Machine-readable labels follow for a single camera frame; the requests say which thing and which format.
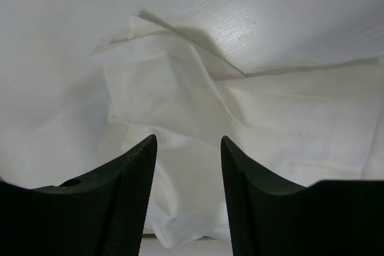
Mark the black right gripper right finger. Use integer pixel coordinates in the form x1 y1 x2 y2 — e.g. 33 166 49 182
221 137 383 255

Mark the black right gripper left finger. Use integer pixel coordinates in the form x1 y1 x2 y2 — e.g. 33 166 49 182
1 135 157 255

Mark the white fabric skirt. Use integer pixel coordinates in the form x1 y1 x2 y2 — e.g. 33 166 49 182
92 16 383 248

